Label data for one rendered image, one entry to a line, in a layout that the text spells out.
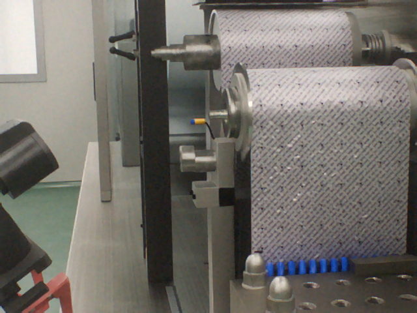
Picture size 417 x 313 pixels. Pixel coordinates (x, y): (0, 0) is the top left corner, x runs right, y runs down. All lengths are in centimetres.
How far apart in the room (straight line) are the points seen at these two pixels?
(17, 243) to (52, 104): 580
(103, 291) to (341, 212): 51
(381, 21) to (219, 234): 54
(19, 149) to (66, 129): 582
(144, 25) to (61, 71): 526
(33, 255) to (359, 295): 41
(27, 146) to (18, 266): 12
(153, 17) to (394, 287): 64
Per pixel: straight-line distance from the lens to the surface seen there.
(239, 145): 97
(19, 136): 72
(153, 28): 124
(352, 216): 100
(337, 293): 90
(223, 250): 105
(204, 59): 120
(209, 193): 102
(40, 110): 653
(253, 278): 90
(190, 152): 101
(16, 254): 73
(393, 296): 90
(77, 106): 650
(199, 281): 131
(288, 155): 95
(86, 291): 129
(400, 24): 126
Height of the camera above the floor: 135
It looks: 9 degrees down
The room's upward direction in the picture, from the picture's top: 1 degrees counter-clockwise
